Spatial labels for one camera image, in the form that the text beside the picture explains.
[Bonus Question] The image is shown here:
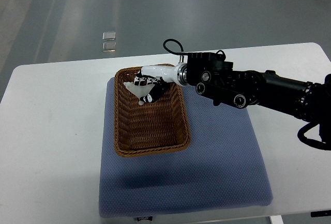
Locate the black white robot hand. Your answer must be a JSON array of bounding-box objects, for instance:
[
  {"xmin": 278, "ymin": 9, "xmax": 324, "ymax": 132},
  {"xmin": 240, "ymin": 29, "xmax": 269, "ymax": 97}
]
[{"xmin": 133, "ymin": 63, "xmax": 186, "ymax": 103}]

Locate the white bear figurine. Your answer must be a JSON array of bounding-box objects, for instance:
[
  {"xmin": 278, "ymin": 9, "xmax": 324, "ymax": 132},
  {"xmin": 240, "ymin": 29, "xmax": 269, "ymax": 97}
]
[{"xmin": 124, "ymin": 82, "xmax": 154, "ymax": 106}]

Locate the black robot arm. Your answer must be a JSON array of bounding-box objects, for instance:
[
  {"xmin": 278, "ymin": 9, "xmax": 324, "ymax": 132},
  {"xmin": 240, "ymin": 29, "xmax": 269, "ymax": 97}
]
[{"xmin": 179, "ymin": 50, "xmax": 330, "ymax": 151}]

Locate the brown wicker basket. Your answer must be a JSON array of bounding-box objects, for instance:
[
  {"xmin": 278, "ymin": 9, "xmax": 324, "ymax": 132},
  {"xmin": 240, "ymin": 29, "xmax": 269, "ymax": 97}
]
[{"xmin": 113, "ymin": 67, "xmax": 191, "ymax": 157}]

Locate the clear floor marker upper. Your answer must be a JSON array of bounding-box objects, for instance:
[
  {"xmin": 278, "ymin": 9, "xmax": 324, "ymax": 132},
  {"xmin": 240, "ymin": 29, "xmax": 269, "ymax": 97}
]
[{"xmin": 102, "ymin": 31, "xmax": 116, "ymax": 40}]

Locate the blue fabric mat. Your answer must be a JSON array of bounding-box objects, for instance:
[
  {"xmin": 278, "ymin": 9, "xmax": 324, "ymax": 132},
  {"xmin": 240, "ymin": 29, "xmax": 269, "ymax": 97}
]
[{"xmin": 99, "ymin": 79, "xmax": 273, "ymax": 218}]

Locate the black cable loop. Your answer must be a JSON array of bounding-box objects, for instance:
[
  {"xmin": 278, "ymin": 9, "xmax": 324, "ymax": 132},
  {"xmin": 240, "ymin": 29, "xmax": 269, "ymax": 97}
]
[{"xmin": 162, "ymin": 39, "xmax": 189, "ymax": 55}]

